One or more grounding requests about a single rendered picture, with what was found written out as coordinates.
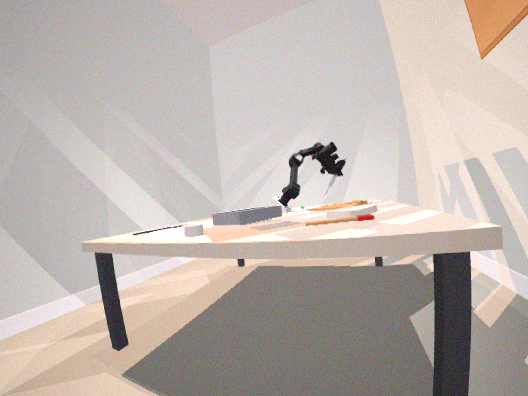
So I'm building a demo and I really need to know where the light wooden board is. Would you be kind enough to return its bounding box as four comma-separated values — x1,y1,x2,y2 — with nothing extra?
310,200,368,211

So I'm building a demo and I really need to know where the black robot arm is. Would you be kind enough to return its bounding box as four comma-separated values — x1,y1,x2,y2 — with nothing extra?
277,142,339,206

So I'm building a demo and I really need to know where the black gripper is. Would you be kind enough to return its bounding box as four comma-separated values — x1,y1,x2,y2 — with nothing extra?
320,156,345,177

